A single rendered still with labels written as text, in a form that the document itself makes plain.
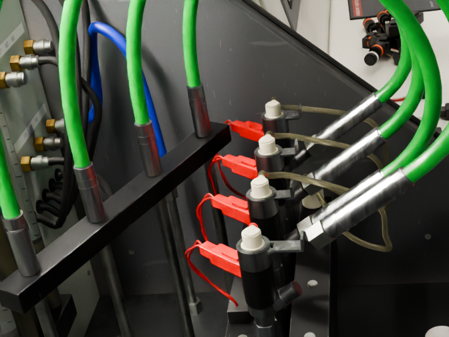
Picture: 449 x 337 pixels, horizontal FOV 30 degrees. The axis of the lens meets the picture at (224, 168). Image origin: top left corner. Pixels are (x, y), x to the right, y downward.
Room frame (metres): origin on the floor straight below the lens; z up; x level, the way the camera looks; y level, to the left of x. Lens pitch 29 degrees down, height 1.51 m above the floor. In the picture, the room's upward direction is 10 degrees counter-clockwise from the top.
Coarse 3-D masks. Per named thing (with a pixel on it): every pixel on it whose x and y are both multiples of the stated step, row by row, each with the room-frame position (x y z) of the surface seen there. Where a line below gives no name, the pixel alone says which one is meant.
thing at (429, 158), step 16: (0, 0) 0.60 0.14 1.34; (448, 0) 0.53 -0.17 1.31; (448, 16) 0.53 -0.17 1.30; (448, 128) 0.54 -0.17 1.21; (0, 144) 0.61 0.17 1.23; (432, 144) 0.54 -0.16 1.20; (448, 144) 0.53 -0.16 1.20; (0, 160) 0.61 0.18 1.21; (416, 160) 0.54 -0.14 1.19; (432, 160) 0.54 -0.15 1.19; (0, 176) 0.61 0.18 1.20; (416, 176) 0.54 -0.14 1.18; (0, 192) 0.61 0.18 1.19; (16, 208) 0.61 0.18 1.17; (16, 224) 0.61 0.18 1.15
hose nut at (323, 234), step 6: (318, 222) 0.56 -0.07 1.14; (312, 228) 0.56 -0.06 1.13; (318, 228) 0.56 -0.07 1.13; (312, 234) 0.56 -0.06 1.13; (318, 234) 0.55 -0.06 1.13; (324, 234) 0.55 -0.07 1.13; (312, 240) 0.55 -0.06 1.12; (318, 240) 0.55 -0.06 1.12; (324, 240) 0.55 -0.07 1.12; (330, 240) 0.55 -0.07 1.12; (318, 246) 0.55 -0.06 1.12; (324, 246) 0.56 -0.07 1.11
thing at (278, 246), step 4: (296, 240) 0.57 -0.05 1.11; (272, 244) 0.57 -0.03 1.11; (276, 244) 0.57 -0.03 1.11; (280, 244) 0.57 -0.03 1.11; (284, 244) 0.57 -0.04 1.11; (288, 244) 0.57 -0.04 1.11; (292, 244) 0.57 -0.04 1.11; (296, 244) 0.57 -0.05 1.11; (300, 244) 0.57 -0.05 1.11; (272, 248) 0.57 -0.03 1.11; (276, 248) 0.57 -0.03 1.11; (280, 248) 0.57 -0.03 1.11; (284, 248) 0.56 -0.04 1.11; (288, 248) 0.56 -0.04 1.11; (292, 248) 0.56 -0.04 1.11; (296, 248) 0.56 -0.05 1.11; (300, 248) 0.56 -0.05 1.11; (268, 252) 0.56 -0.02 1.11; (272, 252) 0.56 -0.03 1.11; (276, 252) 0.56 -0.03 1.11; (280, 252) 0.56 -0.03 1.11; (284, 252) 0.56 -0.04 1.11
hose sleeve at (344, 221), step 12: (384, 180) 0.55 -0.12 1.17; (396, 180) 0.54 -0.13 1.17; (408, 180) 0.54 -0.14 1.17; (372, 192) 0.55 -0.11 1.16; (384, 192) 0.54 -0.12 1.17; (396, 192) 0.54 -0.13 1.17; (348, 204) 0.55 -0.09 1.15; (360, 204) 0.55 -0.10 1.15; (372, 204) 0.54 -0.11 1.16; (384, 204) 0.54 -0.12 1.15; (336, 216) 0.55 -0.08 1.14; (348, 216) 0.55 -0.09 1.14; (360, 216) 0.55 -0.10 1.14; (324, 228) 0.56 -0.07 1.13; (336, 228) 0.55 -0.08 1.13; (348, 228) 0.55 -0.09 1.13
